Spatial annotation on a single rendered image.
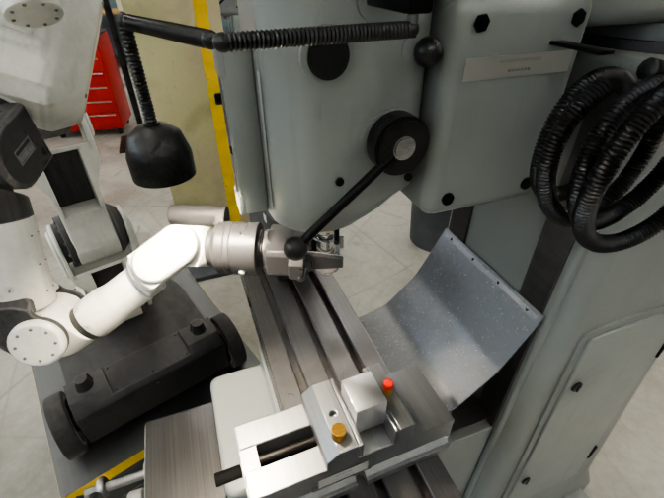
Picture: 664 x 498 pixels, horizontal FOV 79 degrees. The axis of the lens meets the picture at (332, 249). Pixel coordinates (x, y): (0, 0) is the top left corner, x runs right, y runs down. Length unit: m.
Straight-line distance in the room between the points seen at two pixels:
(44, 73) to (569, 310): 0.92
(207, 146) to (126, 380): 1.39
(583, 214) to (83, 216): 1.07
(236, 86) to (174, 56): 1.76
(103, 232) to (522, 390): 1.09
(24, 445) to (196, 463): 1.30
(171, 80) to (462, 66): 1.91
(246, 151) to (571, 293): 0.59
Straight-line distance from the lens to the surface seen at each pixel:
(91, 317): 0.75
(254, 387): 0.99
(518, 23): 0.53
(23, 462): 2.19
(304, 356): 0.89
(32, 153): 0.75
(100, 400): 1.41
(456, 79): 0.50
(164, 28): 0.40
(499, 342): 0.88
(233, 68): 0.50
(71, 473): 1.55
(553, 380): 0.97
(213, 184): 2.47
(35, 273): 0.76
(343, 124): 0.47
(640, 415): 2.34
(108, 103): 5.17
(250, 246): 0.64
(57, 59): 0.76
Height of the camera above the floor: 1.63
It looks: 36 degrees down
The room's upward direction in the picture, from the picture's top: straight up
